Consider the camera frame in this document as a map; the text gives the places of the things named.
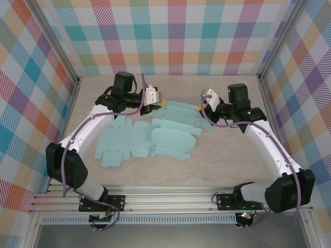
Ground light blue cardboard box base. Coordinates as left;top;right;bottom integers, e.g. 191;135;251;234
93;117;157;169

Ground aluminium right corner post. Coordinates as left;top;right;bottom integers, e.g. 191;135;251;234
257;0;308;82

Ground white slotted cable duct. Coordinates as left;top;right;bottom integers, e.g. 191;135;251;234
41;213;237;225

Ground left circuit board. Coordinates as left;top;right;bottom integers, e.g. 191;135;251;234
89;213;114;224

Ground right circuit board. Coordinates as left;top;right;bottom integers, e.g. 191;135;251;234
237;211;253;222

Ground grey metal shelf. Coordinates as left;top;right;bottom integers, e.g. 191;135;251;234
33;222;311;248

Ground circuit board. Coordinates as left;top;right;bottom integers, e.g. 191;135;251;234
237;211;253;222
89;213;114;224

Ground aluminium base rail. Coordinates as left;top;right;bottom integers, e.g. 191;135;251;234
27;184;315;214

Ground aluminium left side rail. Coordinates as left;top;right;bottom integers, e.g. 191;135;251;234
45;80;83;194

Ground aluminium right side rail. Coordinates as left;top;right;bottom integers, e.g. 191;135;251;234
258;76;298;192

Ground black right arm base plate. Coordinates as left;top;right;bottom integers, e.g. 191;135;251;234
216;193;264;211

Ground teal paper box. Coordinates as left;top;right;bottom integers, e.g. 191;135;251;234
151;100;214;161

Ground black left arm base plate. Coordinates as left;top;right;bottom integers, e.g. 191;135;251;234
79;195;127;213

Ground aluminium corner post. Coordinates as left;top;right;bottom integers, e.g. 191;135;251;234
25;0;85;86
257;0;308;82

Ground aluminium left corner post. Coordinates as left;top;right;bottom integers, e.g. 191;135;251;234
25;0;85;86

